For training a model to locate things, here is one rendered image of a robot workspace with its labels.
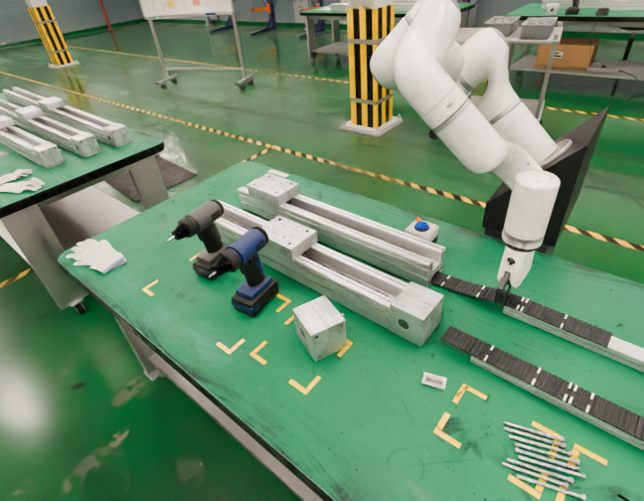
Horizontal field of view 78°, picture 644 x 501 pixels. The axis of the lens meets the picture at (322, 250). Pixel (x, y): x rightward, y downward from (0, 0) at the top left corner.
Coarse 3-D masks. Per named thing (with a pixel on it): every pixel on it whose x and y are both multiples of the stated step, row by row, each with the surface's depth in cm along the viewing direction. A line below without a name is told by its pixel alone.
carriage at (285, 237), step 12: (264, 228) 121; (276, 228) 121; (288, 228) 120; (300, 228) 120; (276, 240) 116; (288, 240) 115; (300, 240) 115; (312, 240) 118; (288, 252) 113; (300, 252) 116
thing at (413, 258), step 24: (240, 192) 152; (264, 216) 149; (288, 216) 139; (312, 216) 132; (336, 216) 133; (336, 240) 130; (360, 240) 120; (384, 240) 124; (408, 240) 117; (384, 264) 119; (408, 264) 112; (432, 264) 110
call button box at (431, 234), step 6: (414, 222) 128; (426, 222) 128; (408, 228) 126; (414, 228) 125; (432, 228) 125; (438, 228) 126; (414, 234) 124; (420, 234) 123; (426, 234) 123; (432, 234) 124; (426, 240) 122; (432, 240) 126
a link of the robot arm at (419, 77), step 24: (432, 0) 81; (408, 24) 85; (432, 24) 81; (456, 24) 83; (408, 48) 78; (432, 48) 80; (408, 72) 77; (432, 72) 76; (408, 96) 80; (432, 96) 77; (456, 96) 77; (432, 120) 80
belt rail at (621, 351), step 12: (504, 312) 103; (516, 312) 100; (540, 324) 97; (564, 336) 94; (576, 336) 92; (612, 336) 91; (588, 348) 92; (600, 348) 91; (612, 348) 88; (624, 348) 88; (636, 348) 88; (624, 360) 88; (636, 360) 86
